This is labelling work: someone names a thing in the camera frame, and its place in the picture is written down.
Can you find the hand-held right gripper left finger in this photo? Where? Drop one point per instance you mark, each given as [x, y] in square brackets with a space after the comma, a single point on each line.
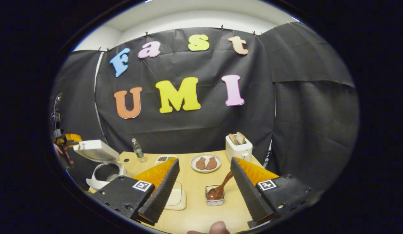
[161, 195]

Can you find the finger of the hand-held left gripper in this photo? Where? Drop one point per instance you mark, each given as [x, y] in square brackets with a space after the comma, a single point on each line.
[73, 139]

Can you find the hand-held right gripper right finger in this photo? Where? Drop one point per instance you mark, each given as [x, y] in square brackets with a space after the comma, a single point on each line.
[250, 195]

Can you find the white rice cooker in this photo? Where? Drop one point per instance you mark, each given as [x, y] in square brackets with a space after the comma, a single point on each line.
[94, 149]

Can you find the brown wooden spoon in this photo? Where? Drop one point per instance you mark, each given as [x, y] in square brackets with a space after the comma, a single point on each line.
[221, 187]

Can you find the metal chopstick holder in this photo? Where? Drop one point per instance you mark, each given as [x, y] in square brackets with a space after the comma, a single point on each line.
[215, 202]

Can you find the white divided sauce dish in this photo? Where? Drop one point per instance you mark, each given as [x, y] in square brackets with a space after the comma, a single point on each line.
[162, 159]

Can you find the white toaster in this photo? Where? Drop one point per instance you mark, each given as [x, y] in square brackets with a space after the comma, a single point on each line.
[239, 151]

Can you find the clear plastic water bottle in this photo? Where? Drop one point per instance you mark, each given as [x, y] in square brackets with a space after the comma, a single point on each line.
[138, 151]

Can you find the brown meat piece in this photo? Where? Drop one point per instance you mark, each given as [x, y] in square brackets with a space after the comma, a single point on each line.
[200, 163]
[211, 163]

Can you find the round white plate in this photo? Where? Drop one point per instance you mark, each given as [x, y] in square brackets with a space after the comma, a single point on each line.
[205, 170]

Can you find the toast bread slice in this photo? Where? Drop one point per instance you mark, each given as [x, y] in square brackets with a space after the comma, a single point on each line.
[240, 138]
[233, 139]

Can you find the black backdrop cloth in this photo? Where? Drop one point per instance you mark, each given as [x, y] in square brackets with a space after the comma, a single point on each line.
[302, 113]

